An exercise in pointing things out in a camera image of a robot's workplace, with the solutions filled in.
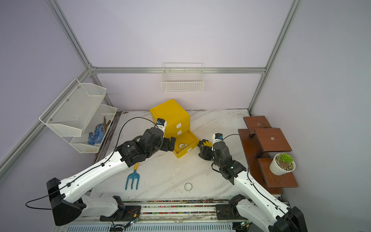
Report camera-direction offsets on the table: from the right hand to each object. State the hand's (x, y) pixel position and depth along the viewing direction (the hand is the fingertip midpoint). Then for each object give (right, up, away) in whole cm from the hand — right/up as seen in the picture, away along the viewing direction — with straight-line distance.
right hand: (205, 150), depth 82 cm
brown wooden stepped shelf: (+28, +5, -3) cm, 29 cm away
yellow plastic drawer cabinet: (-16, +18, +4) cm, 25 cm away
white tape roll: (-10, -21, +1) cm, 23 cm away
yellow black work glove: (+2, +2, +17) cm, 17 cm away
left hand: (-22, +7, -8) cm, 24 cm away
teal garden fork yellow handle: (-43, -16, +5) cm, 46 cm away
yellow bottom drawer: (-13, +3, +17) cm, 21 cm away
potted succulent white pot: (+35, -3, -15) cm, 38 cm away
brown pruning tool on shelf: (-65, +14, +11) cm, 67 cm away
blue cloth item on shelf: (-66, +7, +6) cm, 67 cm away
